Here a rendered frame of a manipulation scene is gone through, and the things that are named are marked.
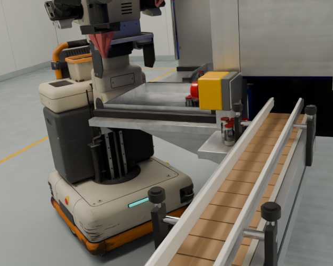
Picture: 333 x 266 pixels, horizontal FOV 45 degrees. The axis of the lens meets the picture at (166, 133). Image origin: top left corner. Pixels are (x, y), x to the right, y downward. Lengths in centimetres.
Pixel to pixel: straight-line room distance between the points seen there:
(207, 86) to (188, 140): 32
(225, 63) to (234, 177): 37
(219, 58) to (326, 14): 24
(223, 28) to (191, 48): 113
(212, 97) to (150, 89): 57
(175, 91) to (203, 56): 70
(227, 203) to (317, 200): 47
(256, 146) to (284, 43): 26
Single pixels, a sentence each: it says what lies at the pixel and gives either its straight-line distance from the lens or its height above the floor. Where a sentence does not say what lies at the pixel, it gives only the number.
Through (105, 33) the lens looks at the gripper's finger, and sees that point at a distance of 119.
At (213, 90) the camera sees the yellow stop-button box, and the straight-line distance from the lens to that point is 87.
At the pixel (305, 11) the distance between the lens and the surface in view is 90.
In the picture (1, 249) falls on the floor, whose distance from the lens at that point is 238.
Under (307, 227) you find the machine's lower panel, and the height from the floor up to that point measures 64.
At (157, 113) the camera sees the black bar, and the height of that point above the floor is 90.
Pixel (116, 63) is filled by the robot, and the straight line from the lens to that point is 187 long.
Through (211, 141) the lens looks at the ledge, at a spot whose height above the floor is 88.
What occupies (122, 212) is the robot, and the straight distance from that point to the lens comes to 197.
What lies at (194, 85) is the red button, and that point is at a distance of 91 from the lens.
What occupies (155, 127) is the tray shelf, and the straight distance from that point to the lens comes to 109.
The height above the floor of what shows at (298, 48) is 107.
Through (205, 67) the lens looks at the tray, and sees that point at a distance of 166.
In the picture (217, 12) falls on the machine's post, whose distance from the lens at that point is 94.
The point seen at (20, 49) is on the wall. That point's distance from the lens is 778.
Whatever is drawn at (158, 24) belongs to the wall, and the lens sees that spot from 724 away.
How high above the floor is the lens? 122
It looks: 20 degrees down
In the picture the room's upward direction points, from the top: 6 degrees counter-clockwise
